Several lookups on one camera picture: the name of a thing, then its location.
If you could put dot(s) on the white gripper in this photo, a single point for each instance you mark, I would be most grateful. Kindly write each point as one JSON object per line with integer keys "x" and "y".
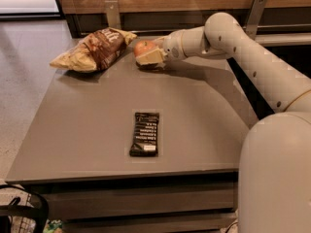
{"x": 172, "y": 45}

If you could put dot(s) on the black basket handle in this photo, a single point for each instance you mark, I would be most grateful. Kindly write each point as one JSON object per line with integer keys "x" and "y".
{"x": 22, "y": 211}

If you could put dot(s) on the right metal bracket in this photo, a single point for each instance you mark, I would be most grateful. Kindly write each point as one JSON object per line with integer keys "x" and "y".
{"x": 253, "y": 18}

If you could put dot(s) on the metal bracket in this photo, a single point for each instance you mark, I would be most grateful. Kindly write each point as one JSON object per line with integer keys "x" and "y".
{"x": 113, "y": 14}
{"x": 253, "y": 18}

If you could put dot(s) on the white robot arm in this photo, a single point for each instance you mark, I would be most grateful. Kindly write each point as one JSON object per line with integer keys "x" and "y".
{"x": 274, "y": 177}

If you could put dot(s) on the red apple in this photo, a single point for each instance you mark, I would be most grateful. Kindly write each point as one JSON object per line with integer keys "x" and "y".
{"x": 143, "y": 47}

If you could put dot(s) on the left metal bracket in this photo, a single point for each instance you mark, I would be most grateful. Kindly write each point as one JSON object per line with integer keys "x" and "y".
{"x": 113, "y": 14}

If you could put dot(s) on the brown chip bag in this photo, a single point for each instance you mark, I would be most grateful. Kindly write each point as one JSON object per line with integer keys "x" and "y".
{"x": 95, "y": 52}

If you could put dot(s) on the black snack bar wrapper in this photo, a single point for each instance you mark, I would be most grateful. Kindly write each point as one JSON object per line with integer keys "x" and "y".
{"x": 144, "y": 141}

